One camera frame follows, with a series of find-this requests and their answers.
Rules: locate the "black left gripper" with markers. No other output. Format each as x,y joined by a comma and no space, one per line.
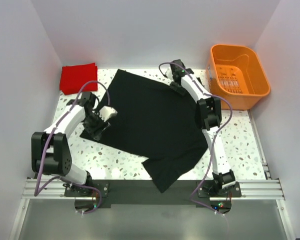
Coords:
96,129

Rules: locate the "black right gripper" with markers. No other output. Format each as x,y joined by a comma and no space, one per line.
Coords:
177,88

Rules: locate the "black t-shirt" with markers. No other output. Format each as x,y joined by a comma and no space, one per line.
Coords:
155,122

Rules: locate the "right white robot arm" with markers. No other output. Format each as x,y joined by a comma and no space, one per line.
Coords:
208,117

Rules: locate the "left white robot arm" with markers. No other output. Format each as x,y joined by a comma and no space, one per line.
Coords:
50,151

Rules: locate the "folded red t-shirt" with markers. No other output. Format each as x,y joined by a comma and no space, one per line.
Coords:
74,77

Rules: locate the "orange plastic basket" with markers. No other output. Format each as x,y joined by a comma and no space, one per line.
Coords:
235,73

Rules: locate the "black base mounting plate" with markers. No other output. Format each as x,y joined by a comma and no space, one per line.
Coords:
105,193

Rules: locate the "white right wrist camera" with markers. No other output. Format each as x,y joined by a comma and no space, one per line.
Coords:
169,74

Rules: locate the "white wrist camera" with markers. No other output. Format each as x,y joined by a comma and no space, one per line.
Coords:
106,113
169,74

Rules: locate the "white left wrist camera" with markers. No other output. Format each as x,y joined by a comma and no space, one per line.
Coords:
106,113

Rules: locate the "aluminium right side rail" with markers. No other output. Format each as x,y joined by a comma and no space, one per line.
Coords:
266,169

